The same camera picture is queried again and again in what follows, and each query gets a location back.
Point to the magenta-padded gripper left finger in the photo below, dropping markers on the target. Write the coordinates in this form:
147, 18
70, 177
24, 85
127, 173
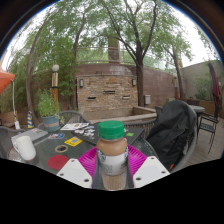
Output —
75, 171

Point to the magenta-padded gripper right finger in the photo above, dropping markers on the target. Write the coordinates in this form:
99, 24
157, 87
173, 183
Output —
150, 170

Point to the green-capped coffee drink bottle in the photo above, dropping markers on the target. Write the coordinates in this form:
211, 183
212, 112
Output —
112, 156

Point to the flat round red coaster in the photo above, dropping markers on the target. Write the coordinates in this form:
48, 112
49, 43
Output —
57, 162

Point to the beige tape roll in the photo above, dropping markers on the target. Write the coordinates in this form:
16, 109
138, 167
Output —
56, 149

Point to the yellow sticker card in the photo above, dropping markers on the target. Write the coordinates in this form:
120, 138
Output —
73, 141

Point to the small colourful sticker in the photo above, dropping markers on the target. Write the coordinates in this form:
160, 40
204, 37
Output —
56, 136

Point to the black laptop with stickers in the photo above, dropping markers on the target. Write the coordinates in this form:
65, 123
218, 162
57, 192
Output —
91, 135

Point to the black jacket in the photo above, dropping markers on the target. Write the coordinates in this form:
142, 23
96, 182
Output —
171, 133

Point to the white printed sticker sheet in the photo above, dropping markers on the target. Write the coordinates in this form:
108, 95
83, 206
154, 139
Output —
74, 126

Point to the white ceramic mug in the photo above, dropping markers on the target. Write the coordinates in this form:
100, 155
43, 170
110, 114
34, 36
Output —
25, 148

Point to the green plant in blue pot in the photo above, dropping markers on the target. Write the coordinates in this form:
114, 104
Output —
49, 111

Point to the blue and yellow striped cone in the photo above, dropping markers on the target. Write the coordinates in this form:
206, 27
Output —
30, 120

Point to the black metal chair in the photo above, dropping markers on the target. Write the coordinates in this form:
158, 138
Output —
208, 126

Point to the dark-trunked tree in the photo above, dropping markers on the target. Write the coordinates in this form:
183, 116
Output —
139, 83

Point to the leaning thin-trunked tree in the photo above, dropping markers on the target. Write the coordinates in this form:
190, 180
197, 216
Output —
30, 83

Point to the closed maroon umbrella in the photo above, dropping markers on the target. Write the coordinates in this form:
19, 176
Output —
215, 83

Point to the orange patio umbrella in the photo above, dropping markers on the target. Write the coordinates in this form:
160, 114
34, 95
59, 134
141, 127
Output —
5, 80

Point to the stone brick fountain wall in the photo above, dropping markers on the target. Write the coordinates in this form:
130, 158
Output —
106, 93

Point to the wooden globe lamp post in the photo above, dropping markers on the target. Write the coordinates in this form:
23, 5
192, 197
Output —
55, 81

